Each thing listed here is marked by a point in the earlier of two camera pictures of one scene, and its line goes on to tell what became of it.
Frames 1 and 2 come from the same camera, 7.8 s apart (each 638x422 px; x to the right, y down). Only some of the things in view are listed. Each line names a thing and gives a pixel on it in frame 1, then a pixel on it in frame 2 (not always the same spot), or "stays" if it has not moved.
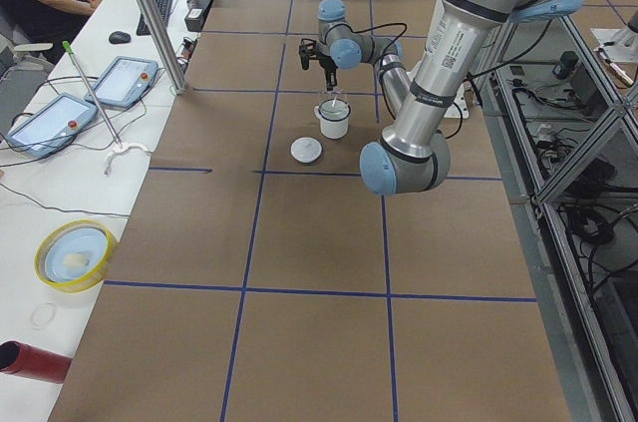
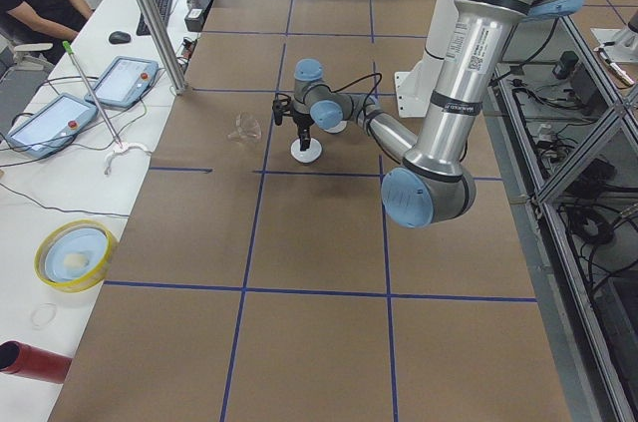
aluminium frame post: [155, 17] stays
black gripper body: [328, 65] -> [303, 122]
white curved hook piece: [135, 146] stays
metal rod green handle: [70, 51] stays
